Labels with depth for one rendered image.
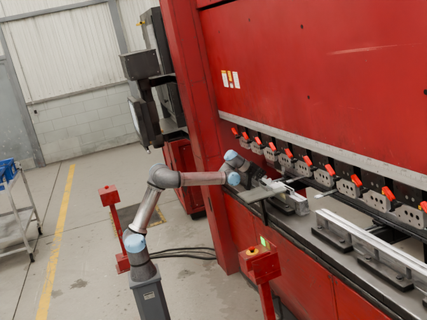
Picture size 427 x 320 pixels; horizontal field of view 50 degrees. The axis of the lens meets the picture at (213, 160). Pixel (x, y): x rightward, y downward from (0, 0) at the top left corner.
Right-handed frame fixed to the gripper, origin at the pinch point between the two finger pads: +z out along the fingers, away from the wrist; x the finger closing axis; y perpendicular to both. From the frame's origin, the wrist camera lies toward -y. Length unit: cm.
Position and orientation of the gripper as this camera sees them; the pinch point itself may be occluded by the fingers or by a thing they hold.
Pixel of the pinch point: (267, 186)
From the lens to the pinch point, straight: 290.6
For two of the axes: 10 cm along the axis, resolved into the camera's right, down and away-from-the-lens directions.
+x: -2.7, -2.3, 9.4
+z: 7.6, 5.4, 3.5
